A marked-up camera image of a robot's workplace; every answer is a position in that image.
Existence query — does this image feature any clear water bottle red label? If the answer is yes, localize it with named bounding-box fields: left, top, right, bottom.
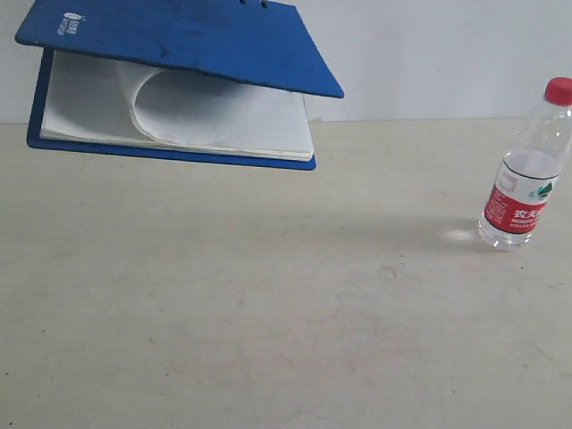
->
left=479, top=77, right=571, bottom=250

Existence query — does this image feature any blue ring binder notebook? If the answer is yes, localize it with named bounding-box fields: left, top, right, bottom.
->
left=15, top=1, right=344, bottom=171

